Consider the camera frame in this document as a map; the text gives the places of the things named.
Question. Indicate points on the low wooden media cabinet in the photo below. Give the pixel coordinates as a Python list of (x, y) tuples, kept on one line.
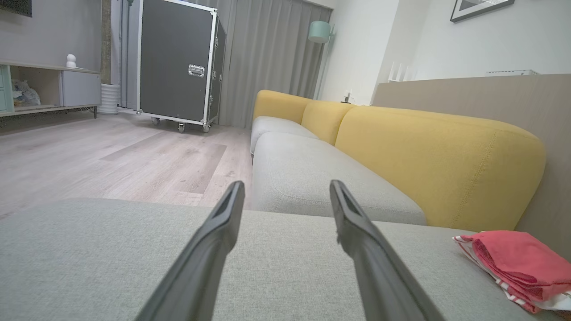
[(49, 89)]

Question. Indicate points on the grey curtain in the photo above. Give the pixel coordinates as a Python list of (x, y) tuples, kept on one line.
[(272, 58)]

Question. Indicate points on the flat white device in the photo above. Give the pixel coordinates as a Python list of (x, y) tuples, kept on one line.
[(511, 72)]

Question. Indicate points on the small white round figurine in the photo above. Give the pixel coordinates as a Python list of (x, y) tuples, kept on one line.
[(71, 61)]

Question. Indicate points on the floor lamp with mint shade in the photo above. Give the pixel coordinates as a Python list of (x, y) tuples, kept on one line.
[(320, 32)]

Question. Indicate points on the black framed wall picture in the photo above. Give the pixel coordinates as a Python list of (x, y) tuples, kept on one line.
[(479, 8)]

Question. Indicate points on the flight case caster wheel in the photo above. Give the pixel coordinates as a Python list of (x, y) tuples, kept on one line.
[(181, 128), (205, 128), (155, 121)]

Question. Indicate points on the small grey sofa seat cushion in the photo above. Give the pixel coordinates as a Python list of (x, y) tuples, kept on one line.
[(276, 127)]

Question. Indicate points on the pale bundle in cabinet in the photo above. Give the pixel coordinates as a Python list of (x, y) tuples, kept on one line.
[(24, 92)]

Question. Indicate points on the black wall television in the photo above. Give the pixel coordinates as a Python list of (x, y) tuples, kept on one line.
[(15, 6)]

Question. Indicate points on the small white tabletop item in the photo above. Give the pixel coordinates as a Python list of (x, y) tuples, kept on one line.
[(347, 96)]

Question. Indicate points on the black flight case silver trim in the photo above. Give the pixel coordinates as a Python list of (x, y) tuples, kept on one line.
[(174, 58)]

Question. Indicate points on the medium yellow sofa backrest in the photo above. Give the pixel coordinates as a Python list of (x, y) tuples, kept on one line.
[(328, 120)]

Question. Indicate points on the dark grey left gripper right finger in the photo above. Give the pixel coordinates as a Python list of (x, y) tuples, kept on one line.
[(379, 267)]

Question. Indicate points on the small yellow sofa backrest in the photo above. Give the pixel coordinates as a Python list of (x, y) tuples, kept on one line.
[(281, 104)]

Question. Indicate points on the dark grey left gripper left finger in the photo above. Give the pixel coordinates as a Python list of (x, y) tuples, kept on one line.
[(209, 258)]

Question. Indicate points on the large grey sofa seat cushion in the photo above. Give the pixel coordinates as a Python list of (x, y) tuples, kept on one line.
[(290, 267)]

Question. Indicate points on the white ribbed cylinder appliance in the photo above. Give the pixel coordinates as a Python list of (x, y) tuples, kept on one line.
[(109, 99)]

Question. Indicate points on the red shorts with white stripe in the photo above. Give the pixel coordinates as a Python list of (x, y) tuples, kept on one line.
[(526, 298)]

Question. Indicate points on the large yellow sofa backrest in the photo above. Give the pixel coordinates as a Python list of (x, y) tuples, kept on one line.
[(437, 165)]

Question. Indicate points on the white router with antennas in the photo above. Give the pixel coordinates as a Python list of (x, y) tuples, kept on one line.
[(401, 75)]

